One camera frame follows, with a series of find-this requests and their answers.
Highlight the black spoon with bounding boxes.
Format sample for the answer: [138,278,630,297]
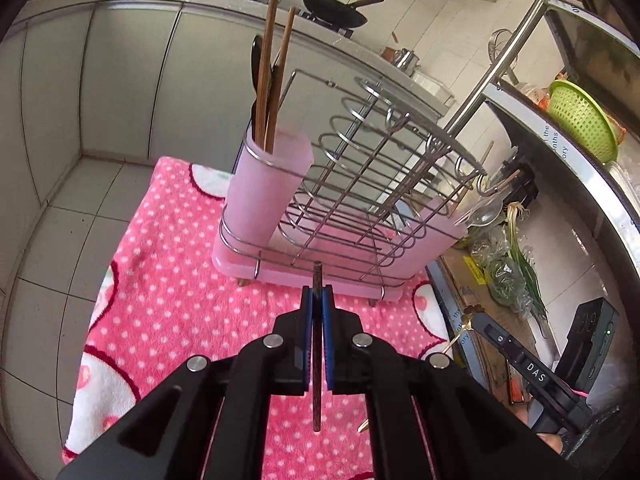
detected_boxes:
[250,35,262,138]

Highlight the pink plastic utensil cup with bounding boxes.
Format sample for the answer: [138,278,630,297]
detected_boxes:
[220,130,314,252]

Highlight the right hand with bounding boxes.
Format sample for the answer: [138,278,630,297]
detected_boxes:
[514,404,572,458]

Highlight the gas stove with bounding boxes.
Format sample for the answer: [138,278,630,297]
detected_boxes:
[250,0,354,39]

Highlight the steel kettle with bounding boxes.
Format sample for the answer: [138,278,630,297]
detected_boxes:
[392,49,420,77]

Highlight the gold flower spoon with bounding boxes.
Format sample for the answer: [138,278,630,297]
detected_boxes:
[354,304,484,435]

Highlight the lower kitchen cabinets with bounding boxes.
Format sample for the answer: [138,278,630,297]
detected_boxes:
[0,0,452,286]

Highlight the brown wooden chopstick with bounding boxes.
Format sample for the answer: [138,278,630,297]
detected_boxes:
[311,261,323,434]
[254,0,279,148]

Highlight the clear plastic bowl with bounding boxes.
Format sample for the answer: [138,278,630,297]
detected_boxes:
[454,195,503,248]

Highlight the green onions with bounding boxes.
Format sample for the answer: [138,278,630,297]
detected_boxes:
[506,202,548,321]

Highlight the green plastic colander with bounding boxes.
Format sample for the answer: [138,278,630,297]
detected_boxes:
[547,79,618,165]

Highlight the metal wire dish rack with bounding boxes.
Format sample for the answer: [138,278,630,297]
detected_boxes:
[218,66,490,306]

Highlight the black frying wok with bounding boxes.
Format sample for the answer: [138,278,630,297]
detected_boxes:
[303,0,385,29]

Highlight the metal shelf rack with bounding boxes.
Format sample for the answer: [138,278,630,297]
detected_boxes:
[446,0,639,406]

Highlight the pink plastic drip tray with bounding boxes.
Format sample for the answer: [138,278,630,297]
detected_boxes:
[212,200,468,301]

